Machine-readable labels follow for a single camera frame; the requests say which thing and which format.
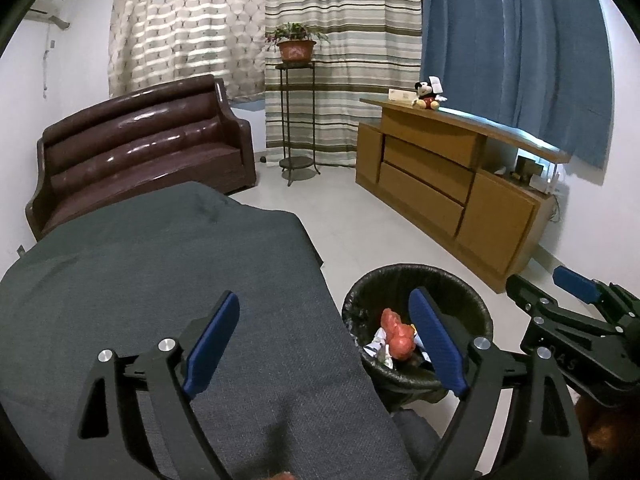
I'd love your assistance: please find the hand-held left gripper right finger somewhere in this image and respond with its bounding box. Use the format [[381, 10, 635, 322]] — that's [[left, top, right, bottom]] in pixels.
[[407, 287, 591, 480]]

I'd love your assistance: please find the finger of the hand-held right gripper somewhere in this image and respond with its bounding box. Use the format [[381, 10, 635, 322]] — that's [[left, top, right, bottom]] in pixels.
[[552, 266, 640, 321], [504, 274, 626, 341]]

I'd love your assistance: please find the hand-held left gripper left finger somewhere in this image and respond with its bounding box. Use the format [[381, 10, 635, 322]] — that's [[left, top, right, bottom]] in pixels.
[[77, 290, 241, 480]]

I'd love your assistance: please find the pale blue wrapper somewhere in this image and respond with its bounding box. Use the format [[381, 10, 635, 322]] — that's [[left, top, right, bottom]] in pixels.
[[414, 334, 436, 365]]

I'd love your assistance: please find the red plastic bag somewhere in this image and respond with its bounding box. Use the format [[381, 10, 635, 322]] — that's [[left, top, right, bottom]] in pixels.
[[380, 308, 417, 361]]

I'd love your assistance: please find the white wrapper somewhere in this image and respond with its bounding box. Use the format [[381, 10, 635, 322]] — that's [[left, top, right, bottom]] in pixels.
[[364, 329, 396, 361]]

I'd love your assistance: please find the trash bin with black bag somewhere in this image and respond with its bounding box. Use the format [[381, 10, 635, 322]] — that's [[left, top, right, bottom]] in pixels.
[[341, 263, 494, 411]]

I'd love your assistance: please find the wooden cabinet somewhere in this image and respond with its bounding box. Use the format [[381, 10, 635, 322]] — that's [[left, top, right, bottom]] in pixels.
[[355, 96, 572, 293]]

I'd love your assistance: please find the dark grey tablecloth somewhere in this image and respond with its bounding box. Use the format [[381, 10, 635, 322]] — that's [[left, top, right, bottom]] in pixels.
[[0, 181, 418, 480]]

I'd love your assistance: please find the white router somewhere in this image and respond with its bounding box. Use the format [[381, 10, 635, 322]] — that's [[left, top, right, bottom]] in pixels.
[[529, 171, 562, 194]]

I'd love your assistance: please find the small brown box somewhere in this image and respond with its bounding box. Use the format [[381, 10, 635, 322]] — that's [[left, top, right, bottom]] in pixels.
[[515, 155, 543, 178]]

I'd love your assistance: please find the brown leather sofa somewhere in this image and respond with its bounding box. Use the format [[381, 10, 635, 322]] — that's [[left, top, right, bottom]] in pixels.
[[25, 74, 257, 242]]

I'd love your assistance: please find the black metal plant stand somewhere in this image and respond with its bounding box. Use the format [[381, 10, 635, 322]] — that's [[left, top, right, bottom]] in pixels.
[[275, 61, 322, 187]]

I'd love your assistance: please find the mouse plush toy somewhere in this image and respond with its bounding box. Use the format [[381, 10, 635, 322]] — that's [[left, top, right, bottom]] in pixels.
[[412, 78, 447, 111]]

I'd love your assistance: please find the blue curtain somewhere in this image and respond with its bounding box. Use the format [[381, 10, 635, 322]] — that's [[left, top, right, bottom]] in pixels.
[[420, 0, 616, 170]]

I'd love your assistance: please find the striped curtain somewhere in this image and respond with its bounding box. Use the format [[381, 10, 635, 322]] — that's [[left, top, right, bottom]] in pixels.
[[264, 0, 423, 167]]

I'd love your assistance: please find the potted plant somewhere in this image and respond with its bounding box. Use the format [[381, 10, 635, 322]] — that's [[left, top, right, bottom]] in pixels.
[[265, 22, 331, 66]]

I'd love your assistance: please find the beige patterned curtain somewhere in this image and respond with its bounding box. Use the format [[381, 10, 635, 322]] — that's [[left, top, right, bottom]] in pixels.
[[107, 0, 268, 101]]

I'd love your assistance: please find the white air conditioner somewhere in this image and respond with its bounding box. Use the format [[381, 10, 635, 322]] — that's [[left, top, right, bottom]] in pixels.
[[25, 0, 70, 30]]

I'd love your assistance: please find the wall cable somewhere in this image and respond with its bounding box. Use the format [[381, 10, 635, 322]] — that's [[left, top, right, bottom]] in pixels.
[[42, 32, 56, 101]]

